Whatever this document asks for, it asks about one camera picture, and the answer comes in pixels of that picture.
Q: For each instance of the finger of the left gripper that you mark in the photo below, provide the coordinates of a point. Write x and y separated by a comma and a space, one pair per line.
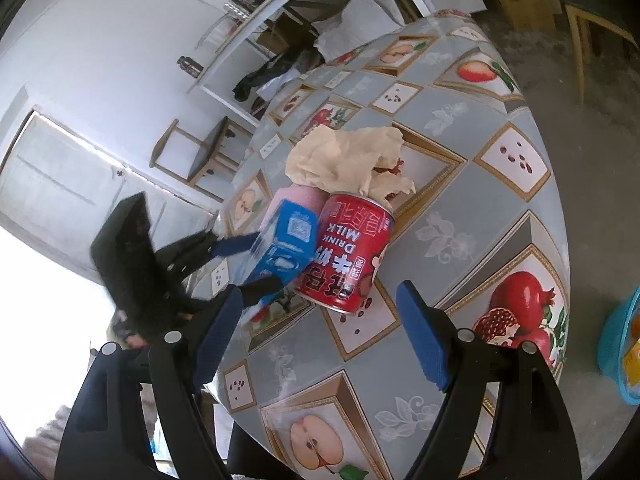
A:
225, 247
254, 292

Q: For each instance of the blue toothpaste box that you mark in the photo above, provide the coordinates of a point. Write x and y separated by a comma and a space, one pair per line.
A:
283, 248

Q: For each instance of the fruit-pattern tablecloth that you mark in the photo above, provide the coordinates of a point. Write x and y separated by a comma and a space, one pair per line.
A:
328, 395

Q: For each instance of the wooden chair right side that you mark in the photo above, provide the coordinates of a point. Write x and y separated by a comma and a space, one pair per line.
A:
621, 17

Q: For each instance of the crumpled beige paper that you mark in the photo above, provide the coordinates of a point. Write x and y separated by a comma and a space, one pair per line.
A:
364, 162

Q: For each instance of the white door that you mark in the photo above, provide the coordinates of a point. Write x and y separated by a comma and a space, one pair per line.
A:
57, 191

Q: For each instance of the cardboard box on floor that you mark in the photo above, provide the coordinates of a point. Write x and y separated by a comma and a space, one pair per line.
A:
529, 15

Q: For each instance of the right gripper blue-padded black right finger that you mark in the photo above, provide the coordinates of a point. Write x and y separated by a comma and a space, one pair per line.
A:
531, 437

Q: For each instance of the black cloth under table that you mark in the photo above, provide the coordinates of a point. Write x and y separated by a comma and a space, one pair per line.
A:
274, 74

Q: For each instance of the blue plastic trash basket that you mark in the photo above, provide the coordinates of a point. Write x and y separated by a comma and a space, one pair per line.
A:
616, 341

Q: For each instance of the dark glass jar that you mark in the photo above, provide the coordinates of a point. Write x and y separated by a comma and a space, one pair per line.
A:
190, 66

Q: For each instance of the red milk drink can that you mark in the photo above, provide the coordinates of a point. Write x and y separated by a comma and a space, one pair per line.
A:
354, 233

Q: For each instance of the wooden chair by door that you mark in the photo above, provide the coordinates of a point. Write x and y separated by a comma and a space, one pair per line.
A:
207, 165

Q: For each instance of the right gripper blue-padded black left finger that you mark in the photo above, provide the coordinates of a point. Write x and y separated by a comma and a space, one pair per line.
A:
105, 436

